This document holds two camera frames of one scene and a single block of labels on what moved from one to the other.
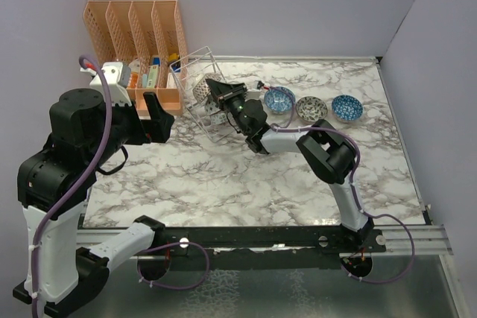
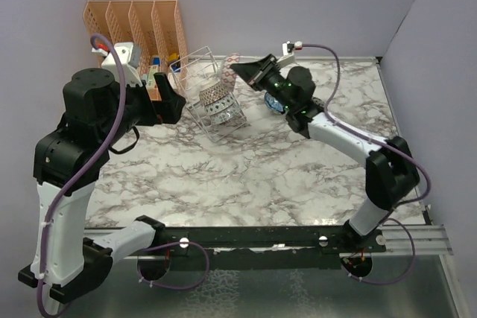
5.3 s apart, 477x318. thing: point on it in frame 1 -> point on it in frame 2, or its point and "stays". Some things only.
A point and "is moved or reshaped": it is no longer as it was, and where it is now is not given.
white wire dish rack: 200,100 stays
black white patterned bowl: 212,108 stays
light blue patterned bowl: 279,100 stays
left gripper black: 158,127 -> 167,110
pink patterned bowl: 311,109 is moved or reshaped
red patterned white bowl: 219,118 stays
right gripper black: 218,89 -> 253,71
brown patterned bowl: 202,89 is moved or reshaped
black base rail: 265,248 stays
